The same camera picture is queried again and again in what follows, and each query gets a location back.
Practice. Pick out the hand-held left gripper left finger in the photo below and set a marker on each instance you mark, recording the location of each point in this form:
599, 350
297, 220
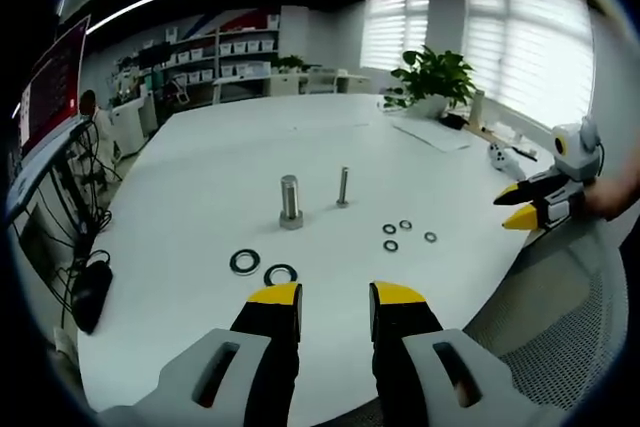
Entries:
260, 342

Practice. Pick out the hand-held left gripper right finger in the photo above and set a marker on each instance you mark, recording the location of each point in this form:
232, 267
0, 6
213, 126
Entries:
415, 342

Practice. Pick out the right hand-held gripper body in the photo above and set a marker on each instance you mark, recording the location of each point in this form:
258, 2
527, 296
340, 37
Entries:
575, 152

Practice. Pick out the large steel washer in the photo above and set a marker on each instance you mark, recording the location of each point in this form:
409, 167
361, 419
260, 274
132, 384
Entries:
245, 261
280, 274

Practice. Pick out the small steel washer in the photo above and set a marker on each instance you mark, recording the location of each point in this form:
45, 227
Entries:
390, 245
430, 236
389, 228
405, 224

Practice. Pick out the thick threaded stud bolt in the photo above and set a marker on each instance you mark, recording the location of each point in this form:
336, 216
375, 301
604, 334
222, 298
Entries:
290, 202

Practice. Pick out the thin threaded stud bolt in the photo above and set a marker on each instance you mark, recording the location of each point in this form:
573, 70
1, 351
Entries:
343, 187

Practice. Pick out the person's right hand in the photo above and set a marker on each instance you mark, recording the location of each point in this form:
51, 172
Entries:
607, 197

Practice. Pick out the white game controller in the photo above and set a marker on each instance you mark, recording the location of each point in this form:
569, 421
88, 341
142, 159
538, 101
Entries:
502, 157

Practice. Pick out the grey mesh office chair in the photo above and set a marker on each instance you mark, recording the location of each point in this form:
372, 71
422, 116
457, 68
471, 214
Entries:
565, 317

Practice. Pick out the white paper sheet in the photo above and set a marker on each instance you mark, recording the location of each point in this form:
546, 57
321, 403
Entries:
432, 132

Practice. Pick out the white window blinds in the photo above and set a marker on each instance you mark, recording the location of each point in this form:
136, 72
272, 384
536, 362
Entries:
395, 24
530, 47

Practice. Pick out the green potted plant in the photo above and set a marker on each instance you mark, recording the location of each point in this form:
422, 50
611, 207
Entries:
437, 79

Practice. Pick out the black computer mouse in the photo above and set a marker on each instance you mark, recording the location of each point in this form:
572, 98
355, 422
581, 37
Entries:
92, 297

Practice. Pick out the white cabinet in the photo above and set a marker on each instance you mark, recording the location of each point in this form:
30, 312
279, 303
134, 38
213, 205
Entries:
134, 119

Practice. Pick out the small green plant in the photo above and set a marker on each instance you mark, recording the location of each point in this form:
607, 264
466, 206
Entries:
289, 63

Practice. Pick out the white storage shelf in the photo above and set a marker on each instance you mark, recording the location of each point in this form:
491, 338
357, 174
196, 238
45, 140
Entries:
215, 54

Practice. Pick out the computer monitor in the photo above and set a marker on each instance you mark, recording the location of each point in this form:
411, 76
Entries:
50, 92

